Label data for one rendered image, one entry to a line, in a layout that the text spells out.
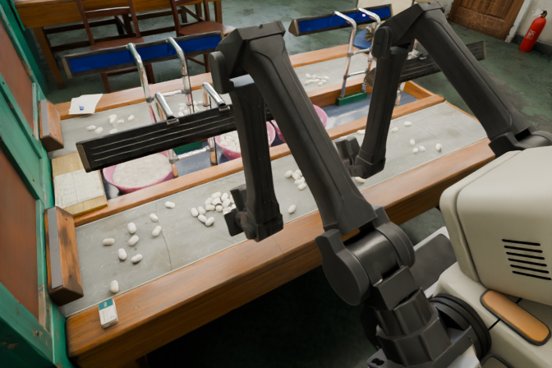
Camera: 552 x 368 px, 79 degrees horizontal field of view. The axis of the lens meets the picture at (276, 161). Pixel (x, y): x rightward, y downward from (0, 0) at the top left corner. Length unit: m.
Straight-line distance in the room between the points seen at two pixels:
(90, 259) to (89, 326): 0.23
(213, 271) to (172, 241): 0.19
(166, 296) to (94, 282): 0.23
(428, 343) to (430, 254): 0.34
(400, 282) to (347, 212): 0.11
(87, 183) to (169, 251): 0.42
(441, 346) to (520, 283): 0.12
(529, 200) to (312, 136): 0.26
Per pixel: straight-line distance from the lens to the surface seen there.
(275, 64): 0.50
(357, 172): 1.01
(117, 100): 1.82
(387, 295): 0.46
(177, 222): 1.18
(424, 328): 0.48
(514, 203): 0.46
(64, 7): 3.57
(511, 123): 0.77
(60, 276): 1.02
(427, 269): 0.77
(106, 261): 1.16
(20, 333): 0.82
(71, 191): 1.35
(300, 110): 0.47
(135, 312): 1.01
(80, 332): 1.04
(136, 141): 0.95
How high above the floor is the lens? 1.64
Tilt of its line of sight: 41 degrees down
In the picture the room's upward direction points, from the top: 2 degrees clockwise
